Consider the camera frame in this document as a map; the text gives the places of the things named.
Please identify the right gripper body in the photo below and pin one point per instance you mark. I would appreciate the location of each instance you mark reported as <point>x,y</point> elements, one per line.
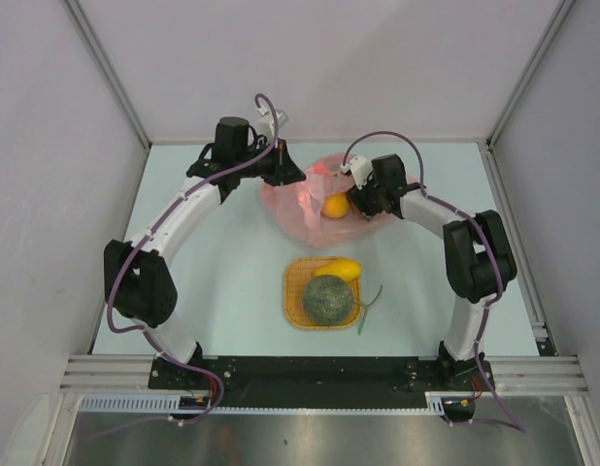
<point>371,193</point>

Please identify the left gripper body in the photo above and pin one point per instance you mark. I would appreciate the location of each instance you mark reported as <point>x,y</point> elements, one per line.
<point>272,170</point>

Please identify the fake yellow orange fruit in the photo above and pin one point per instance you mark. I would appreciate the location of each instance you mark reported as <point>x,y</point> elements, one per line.
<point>335,206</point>

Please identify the pink plastic bag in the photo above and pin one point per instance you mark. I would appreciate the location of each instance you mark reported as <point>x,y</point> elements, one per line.
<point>316,211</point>

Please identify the yellow fake mango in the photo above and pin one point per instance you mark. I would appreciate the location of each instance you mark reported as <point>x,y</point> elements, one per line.
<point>345,269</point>

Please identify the woven bamboo tray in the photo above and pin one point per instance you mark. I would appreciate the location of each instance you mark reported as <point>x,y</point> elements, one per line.
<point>296,276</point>

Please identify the green fake melon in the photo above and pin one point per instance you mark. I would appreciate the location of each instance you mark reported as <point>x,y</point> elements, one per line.
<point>330,302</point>

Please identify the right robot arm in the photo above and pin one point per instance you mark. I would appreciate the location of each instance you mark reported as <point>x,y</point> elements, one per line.
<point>479,259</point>

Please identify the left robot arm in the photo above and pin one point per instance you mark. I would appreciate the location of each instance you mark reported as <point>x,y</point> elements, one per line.
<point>137,278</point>

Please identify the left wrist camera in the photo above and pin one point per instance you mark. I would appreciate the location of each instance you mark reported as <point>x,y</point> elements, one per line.
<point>266,125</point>

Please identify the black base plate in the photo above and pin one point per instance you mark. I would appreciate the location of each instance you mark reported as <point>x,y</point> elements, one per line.
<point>340,383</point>

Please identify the aluminium frame rail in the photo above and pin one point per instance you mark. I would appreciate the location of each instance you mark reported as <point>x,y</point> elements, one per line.
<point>515,375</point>

